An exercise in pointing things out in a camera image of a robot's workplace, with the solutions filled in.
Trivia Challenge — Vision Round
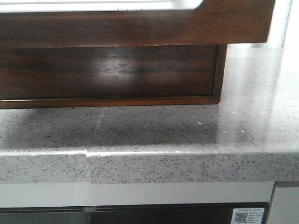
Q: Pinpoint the dark wooden drawer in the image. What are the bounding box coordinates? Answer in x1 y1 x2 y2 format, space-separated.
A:
0 0 276 100

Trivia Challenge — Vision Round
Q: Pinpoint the dark wooden drawer cabinet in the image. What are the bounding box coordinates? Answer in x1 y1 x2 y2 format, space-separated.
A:
0 44 227 109

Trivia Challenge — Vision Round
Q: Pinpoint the white QR code label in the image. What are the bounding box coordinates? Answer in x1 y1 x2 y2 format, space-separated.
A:
231 208 265 224

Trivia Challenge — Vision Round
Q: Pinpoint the white cabinet door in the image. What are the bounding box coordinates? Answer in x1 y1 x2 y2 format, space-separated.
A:
268 182 299 224

